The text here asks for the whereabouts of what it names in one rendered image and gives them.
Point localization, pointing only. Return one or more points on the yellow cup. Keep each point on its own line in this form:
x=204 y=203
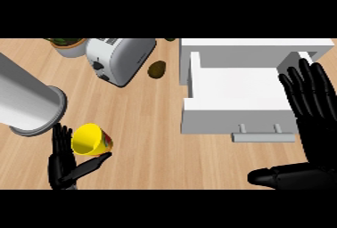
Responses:
x=90 y=140

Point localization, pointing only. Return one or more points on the small green object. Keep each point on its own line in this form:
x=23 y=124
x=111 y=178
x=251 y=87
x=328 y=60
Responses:
x=170 y=39

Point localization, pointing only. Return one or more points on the silver toaster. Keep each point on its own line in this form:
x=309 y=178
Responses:
x=118 y=58

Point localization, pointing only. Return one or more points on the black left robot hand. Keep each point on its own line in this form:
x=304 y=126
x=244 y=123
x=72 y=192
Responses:
x=60 y=166

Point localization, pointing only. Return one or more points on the large grey cylinder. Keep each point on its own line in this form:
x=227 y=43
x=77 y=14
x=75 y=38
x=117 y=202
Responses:
x=25 y=101

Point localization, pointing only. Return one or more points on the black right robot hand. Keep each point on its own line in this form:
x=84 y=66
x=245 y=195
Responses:
x=312 y=124

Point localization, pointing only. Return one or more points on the white cabinet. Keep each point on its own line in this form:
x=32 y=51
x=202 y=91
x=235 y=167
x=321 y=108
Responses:
x=255 y=50

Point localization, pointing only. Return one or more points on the white open drawer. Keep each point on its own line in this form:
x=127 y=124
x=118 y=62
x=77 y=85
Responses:
x=236 y=98

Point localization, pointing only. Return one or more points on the potted plant in white pot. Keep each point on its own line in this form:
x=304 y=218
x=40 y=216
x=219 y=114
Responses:
x=69 y=46

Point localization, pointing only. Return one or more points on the brown kiwi fruit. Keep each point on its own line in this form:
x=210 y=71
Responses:
x=156 y=69

